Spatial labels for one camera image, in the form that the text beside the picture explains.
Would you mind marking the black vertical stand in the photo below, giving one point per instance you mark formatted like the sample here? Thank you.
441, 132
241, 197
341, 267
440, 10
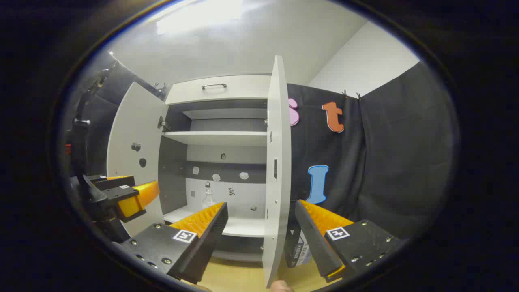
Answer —
81, 142

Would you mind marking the white cabinet door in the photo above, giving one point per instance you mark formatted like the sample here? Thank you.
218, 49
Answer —
277, 121
136, 121

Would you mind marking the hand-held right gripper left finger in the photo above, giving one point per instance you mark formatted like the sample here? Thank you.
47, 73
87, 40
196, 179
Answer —
211, 231

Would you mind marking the dark blue small box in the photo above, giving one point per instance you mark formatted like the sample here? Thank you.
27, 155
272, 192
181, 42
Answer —
292, 247

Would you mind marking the white cabinet shelf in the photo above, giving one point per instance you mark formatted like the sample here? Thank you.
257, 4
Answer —
219, 138

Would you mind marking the white and grey cabinet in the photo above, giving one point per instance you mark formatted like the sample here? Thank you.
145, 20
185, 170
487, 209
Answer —
174, 170

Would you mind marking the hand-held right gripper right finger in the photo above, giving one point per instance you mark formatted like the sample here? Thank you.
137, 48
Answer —
314, 239

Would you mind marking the clear bottle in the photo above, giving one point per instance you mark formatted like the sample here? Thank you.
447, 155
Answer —
208, 198

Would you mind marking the grey small box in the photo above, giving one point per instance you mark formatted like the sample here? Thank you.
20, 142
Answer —
307, 253

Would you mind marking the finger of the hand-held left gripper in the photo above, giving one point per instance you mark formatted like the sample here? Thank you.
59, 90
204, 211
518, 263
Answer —
109, 182
138, 198

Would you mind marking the white cabinet drawer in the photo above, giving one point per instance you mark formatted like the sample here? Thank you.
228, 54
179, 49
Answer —
243, 90

